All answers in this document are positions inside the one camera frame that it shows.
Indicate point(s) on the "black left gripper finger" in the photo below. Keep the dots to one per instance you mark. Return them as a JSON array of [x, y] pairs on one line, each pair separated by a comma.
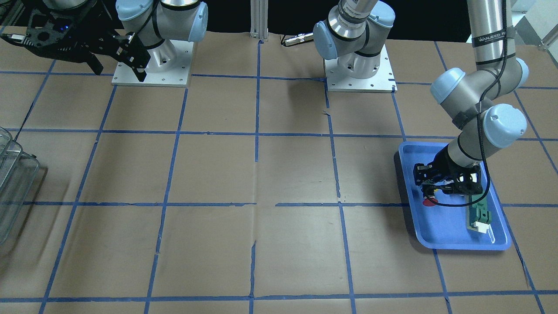
[[465, 181], [423, 176]]

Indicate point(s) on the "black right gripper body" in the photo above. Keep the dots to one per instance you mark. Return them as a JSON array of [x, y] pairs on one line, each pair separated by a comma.
[[106, 29]]

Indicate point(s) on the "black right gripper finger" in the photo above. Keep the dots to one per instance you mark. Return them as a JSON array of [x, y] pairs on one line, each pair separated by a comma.
[[132, 52], [94, 63]]

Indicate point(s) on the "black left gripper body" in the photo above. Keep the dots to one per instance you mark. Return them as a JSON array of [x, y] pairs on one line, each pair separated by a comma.
[[443, 165]]

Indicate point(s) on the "red emergency stop button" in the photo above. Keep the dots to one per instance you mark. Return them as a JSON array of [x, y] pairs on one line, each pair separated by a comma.
[[428, 191]]

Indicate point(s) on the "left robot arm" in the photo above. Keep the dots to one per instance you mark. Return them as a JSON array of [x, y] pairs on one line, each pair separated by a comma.
[[354, 34]]

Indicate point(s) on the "green white terminal block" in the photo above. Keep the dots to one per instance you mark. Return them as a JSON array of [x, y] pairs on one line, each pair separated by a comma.
[[478, 216]]

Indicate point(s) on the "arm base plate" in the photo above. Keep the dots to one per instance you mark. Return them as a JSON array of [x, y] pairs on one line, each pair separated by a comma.
[[355, 73], [169, 66]]

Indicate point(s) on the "silver wire mesh shelf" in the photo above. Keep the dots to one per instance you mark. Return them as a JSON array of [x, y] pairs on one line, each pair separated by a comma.
[[18, 170]]

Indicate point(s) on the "aluminium frame post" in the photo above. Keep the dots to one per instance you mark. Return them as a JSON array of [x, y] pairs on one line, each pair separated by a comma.
[[259, 10]]

